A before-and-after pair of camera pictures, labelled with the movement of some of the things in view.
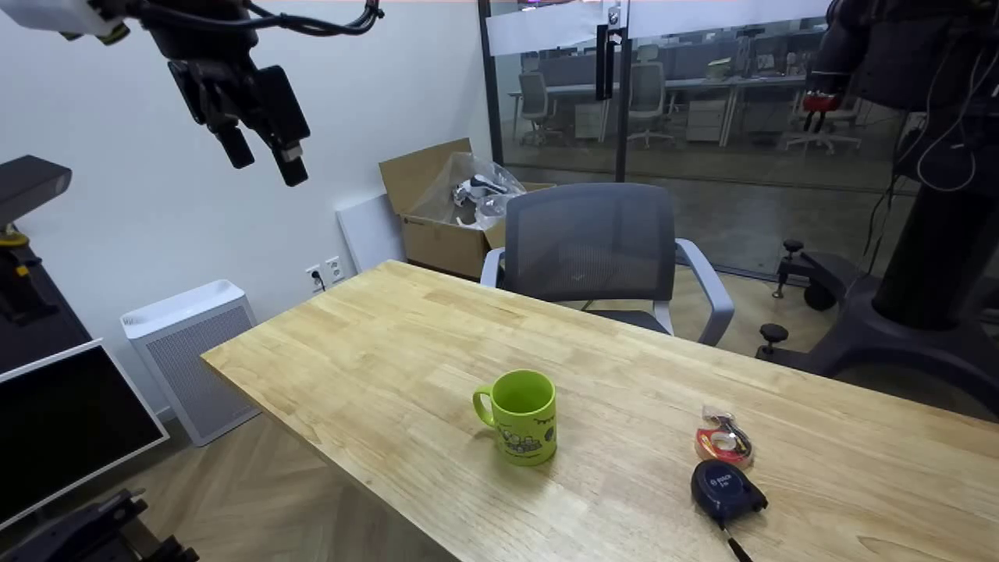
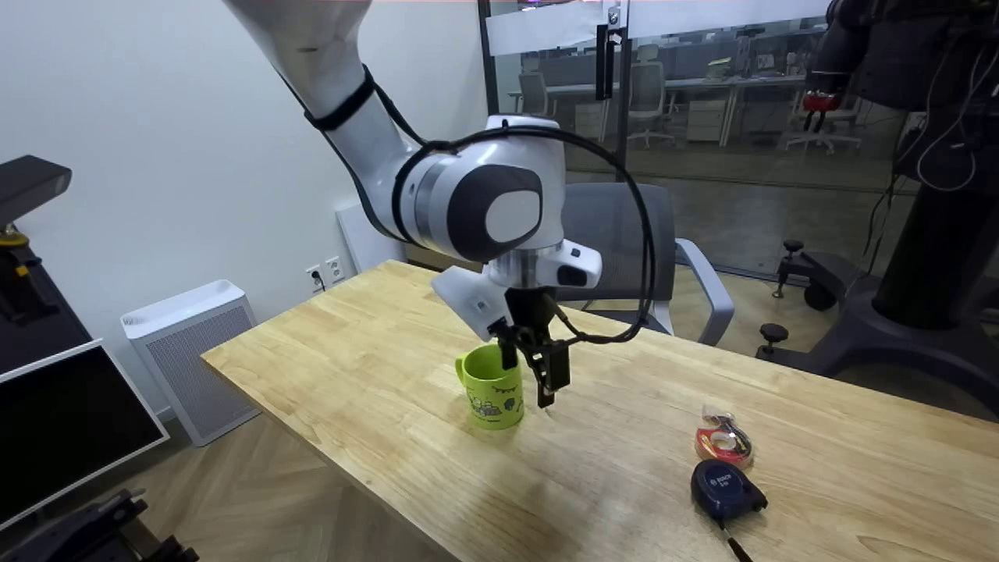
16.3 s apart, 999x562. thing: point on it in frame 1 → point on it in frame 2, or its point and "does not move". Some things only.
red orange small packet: (722, 434) does not move
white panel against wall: (371, 231) does not move
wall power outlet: (327, 268) does not move
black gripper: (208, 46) → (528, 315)
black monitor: (65, 422) does not move
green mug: (524, 408) → (494, 395)
